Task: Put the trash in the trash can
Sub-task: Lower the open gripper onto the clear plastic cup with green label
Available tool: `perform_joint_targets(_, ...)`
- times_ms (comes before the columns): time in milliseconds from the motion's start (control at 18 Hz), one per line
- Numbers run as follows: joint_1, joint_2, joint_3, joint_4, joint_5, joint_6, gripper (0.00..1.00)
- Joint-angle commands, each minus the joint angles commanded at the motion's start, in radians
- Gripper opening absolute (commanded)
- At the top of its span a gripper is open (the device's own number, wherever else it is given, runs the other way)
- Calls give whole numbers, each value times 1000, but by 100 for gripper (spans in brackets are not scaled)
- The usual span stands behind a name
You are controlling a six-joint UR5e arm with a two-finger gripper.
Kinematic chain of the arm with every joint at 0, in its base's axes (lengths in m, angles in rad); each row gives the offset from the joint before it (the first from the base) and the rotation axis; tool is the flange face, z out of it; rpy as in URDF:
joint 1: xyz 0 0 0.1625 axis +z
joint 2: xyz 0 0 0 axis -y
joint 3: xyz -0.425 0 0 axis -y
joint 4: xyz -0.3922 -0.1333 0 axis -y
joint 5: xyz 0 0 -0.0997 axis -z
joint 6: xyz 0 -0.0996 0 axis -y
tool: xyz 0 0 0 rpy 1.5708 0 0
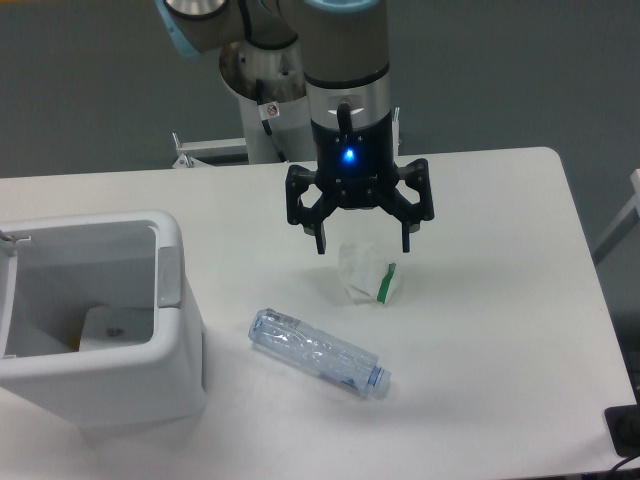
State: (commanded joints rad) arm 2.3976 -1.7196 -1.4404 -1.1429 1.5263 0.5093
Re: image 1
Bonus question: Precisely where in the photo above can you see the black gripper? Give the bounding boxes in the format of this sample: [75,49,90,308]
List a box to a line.
[285,104,435,256]

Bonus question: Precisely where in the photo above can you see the crushed clear plastic bottle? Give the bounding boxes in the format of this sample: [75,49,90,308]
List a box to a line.
[248,309,391,399]

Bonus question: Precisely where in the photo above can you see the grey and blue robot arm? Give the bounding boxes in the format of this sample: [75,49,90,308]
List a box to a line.
[156,1,434,251]

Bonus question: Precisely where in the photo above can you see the white plastic trash can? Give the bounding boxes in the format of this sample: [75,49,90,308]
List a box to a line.
[1,210,207,428]

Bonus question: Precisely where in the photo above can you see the black device at table edge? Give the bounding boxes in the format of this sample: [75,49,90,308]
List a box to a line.
[604,404,639,457]

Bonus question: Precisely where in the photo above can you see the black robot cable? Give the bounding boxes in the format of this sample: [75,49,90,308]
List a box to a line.
[255,78,290,164]

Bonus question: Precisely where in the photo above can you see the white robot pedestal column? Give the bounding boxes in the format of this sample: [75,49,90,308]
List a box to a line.
[219,40,316,164]

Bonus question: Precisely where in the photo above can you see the white metal base frame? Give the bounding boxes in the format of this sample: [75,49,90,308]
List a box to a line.
[172,132,248,169]

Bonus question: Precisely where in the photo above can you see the white frame at right edge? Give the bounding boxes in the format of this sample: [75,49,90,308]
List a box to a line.
[591,169,639,265]

